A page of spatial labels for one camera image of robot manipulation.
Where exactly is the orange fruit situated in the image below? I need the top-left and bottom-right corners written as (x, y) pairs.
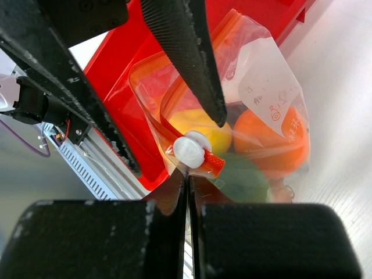
top-left (233, 106), bottom-right (310, 180)

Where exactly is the green lime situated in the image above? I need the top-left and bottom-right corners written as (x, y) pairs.
top-left (209, 153), bottom-right (270, 203)

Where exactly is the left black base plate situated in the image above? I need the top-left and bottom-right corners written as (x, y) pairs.
top-left (60, 114), bottom-right (91, 145)

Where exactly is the white slotted cable duct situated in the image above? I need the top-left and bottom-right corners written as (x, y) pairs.
top-left (40, 123), bottom-right (150, 201)

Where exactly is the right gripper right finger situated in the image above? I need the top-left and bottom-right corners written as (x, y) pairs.
top-left (188, 176), bottom-right (362, 278)

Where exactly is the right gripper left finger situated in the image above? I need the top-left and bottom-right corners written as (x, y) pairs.
top-left (1, 171), bottom-right (186, 278)

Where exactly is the red plastic tray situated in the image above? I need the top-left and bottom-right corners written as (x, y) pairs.
top-left (84, 0), bottom-right (313, 191)

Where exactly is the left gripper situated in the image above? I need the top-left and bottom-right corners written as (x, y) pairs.
top-left (1, 0), bottom-right (142, 176)

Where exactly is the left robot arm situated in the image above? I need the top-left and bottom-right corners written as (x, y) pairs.
top-left (1, 1), bottom-right (227, 176)

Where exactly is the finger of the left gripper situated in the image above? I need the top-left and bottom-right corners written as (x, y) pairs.
top-left (141, 0), bottom-right (227, 127)

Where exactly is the clear zip top bag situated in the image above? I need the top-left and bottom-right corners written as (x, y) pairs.
top-left (129, 9), bottom-right (310, 203)

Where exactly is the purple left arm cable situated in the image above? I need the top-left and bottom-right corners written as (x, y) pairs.
top-left (0, 119), bottom-right (52, 158)

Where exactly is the yellow pear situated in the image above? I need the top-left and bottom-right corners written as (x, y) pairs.
top-left (160, 109), bottom-right (233, 164)

